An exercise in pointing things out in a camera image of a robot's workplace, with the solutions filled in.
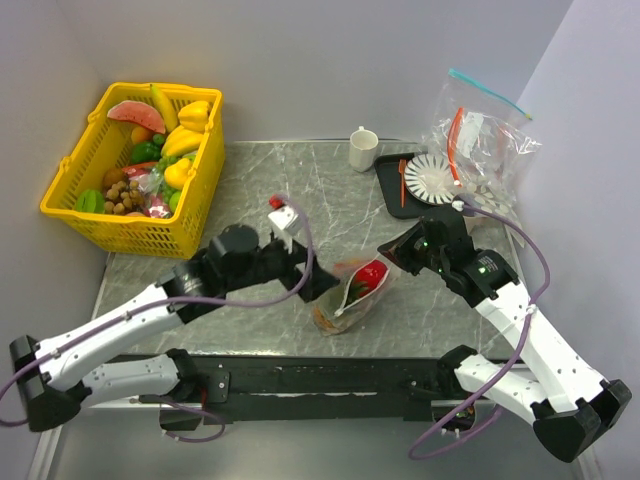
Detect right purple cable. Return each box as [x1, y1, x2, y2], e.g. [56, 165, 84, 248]
[407, 202, 551, 460]

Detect yellow toy bell pepper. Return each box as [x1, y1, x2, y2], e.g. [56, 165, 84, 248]
[178, 100, 210, 133]

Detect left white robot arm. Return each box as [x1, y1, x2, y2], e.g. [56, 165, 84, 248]
[10, 224, 339, 432]

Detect clear zip bag blue seal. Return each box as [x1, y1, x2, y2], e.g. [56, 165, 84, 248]
[424, 69, 541, 171]

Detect black plastic tray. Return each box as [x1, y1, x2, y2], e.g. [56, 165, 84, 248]
[374, 153, 435, 220]

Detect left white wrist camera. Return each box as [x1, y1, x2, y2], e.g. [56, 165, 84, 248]
[267, 195, 302, 253]

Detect polka dot zip bag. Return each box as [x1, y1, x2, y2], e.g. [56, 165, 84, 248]
[312, 251, 401, 336]

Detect brown toy longan bunch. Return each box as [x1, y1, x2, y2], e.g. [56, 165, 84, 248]
[103, 168, 144, 216]

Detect purple cable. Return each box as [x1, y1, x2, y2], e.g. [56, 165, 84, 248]
[407, 202, 551, 460]
[0, 194, 316, 427]

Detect green toy starfruit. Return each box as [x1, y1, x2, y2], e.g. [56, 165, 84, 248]
[74, 189, 105, 214]

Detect yellow toy lemon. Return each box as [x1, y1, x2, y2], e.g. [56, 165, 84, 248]
[164, 157, 195, 191]

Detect white ceramic mug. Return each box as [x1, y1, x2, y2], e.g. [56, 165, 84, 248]
[348, 126, 379, 173]

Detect green toy grapes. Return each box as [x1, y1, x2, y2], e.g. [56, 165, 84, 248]
[152, 156, 178, 203]

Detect toy watermelon slice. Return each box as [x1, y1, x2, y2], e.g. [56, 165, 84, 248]
[107, 100, 166, 134]

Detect striped white plate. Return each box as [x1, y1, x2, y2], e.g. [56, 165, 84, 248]
[404, 153, 459, 205]

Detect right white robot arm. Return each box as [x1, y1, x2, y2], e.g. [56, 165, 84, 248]
[377, 207, 632, 463]

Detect orange toy peach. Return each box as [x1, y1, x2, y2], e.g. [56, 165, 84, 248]
[130, 126, 155, 145]

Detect clear zip bag orange seal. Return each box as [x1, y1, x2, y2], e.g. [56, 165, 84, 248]
[424, 107, 538, 226]

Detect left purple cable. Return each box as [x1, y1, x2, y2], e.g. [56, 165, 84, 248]
[0, 194, 316, 427]

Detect yellow plastic basket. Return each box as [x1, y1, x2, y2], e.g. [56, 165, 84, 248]
[40, 82, 225, 259]

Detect red toy apple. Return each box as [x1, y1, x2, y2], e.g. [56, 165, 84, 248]
[353, 259, 388, 295]

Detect yellow toy banana bunch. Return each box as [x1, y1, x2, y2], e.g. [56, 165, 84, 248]
[161, 126, 204, 157]

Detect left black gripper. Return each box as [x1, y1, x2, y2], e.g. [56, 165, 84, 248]
[224, 229, 340, 302]

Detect green toy bell pepper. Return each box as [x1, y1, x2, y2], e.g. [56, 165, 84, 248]
[130, 141, 161, 165]

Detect red toy strawberries bunch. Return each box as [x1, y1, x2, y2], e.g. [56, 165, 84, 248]
[344, 280, 371, 307]

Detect green toy apple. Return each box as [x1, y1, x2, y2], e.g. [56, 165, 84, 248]
[167, 191, 181, 214]

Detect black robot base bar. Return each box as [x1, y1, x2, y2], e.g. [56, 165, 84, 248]
[138, 353, 496, 426]

